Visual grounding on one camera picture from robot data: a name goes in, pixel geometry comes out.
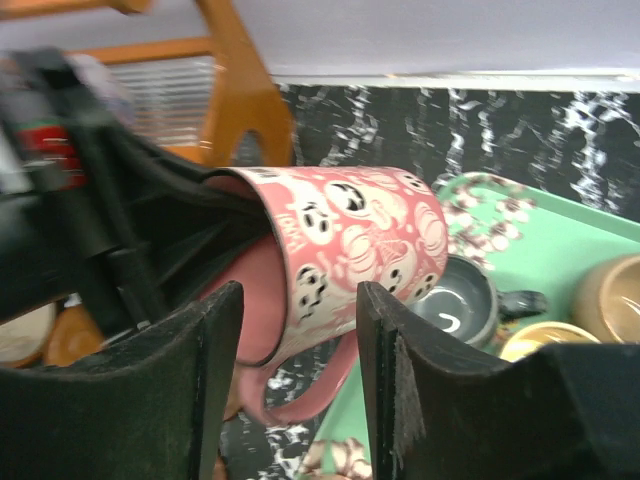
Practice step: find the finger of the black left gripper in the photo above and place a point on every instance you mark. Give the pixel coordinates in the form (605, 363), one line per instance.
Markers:
(176, 232)

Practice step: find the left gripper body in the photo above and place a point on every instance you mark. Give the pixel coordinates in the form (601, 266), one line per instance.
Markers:
(66, 195)

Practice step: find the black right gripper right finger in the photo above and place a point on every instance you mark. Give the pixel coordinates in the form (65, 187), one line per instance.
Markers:
(438, 408)

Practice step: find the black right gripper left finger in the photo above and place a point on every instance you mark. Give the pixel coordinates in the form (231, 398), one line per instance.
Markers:
(149, 407)

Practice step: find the wooden shelf rack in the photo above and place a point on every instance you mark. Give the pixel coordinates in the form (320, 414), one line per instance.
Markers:
(199, 97)

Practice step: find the maroon mug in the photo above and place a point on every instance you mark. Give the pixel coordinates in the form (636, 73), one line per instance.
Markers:
(331, 228)

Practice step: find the green floral tray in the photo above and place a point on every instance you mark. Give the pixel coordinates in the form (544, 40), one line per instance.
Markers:
(526, 239)

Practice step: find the yellow mug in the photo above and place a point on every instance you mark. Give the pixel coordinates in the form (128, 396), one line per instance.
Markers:
(533, 337)

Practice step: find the tan brown mug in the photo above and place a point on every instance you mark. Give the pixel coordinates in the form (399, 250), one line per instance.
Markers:
(606, 300)

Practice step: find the grey mug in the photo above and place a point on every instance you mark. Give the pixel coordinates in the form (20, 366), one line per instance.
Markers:
(466, 303)

